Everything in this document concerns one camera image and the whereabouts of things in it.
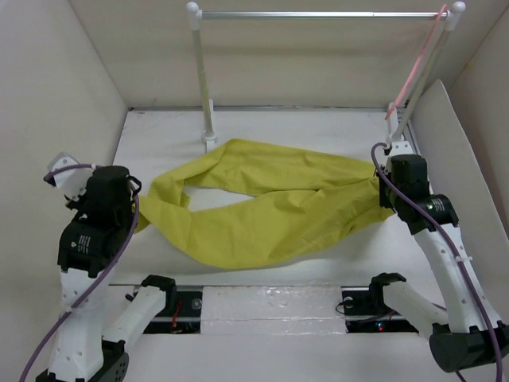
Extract white clothes rack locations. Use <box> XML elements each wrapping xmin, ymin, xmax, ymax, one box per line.
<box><xmin>185</xmin><ymin>1</ymin><xmax>466</xmax><ymax>150</ymax></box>

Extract white side board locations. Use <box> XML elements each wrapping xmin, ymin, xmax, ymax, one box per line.
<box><xmin>411</xmin><ymin>80</ymin><xmax>508</xmax><ymax>278</ymax></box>

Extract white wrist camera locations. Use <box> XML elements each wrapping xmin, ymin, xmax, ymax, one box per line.
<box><xmin>383</xmin><ymin>141</ymin><xmax>414</xmax><ymax>157</ymax></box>
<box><xmin>43</xmin><ymin>152</ymin><xmax>95</xmax><ymax>201</ymax></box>

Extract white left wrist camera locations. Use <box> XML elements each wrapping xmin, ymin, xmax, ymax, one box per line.
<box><xmin>43</xmin><ymin>152</ymin><xmax>95</xmax><ymax>201</ymax></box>

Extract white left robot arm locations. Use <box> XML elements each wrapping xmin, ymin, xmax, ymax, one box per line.
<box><xmin>36</xmin><ymin>164</ymin><xmax>177</xmax><ymax>381</ymax></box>

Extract yellow trousers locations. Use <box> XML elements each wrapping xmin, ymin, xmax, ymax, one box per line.
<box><xmin>138</xmin><ymin>139</ymin><xmax>391</xmax><ymax>270</ymax></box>

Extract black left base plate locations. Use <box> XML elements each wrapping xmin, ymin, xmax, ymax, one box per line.
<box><xmin>143</xmin><ymin>286</ymin><xmax>203</xmax><ymax>334</ymax></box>

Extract aluminium rail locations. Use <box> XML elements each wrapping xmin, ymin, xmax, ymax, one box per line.
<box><xmin>398</xmin><ymin>100</ymin><xmax>421</xmax><ymax>154</ymax></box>

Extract pink clothes hanger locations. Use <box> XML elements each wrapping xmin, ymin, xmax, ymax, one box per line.
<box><xmin>384</xmin><ymin>4</ymin><xmax>447</xmax><ymax>121</ymax></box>

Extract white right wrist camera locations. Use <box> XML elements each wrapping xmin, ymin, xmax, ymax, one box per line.
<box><xmin>383</xmin><ymin>141</ymin><xmax>414</xmax><ymax>157</ymax></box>

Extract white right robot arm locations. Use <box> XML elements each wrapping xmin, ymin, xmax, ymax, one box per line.
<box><xmin>367</xmin><ymin>153</ymin><xmax>508</xmax><ymax>381</ymax></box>

